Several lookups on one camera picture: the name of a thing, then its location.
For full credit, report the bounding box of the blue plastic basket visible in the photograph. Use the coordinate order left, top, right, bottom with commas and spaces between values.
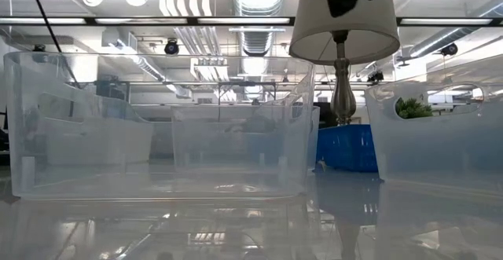
315, 124, 379, 174

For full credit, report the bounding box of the clear basket with oval handle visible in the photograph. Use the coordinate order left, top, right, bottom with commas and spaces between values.
364, 55, 503, 194

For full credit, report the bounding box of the large clear plastic basket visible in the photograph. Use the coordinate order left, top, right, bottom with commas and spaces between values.
2, 50, 316, 201

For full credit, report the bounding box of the white shade metal table lamp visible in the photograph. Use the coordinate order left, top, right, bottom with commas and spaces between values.
288, 0, 401, 127

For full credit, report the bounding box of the green potted plant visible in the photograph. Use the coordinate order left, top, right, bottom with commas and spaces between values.
395, 97, 434, 120

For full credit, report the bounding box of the small clear plastic basket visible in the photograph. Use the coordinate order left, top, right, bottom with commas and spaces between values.
171, 104, 321, 174

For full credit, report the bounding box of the white plastic basket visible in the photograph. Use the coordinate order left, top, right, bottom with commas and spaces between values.
44, 116, 155, 166

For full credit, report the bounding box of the silver ceiling duct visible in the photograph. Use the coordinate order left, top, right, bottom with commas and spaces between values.
231, 0, 287, 57

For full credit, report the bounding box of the black overhead frame bar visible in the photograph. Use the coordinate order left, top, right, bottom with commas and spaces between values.
0, 16, 503, 27

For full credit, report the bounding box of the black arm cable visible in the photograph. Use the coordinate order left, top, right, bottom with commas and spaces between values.
25, 0, 82, 90

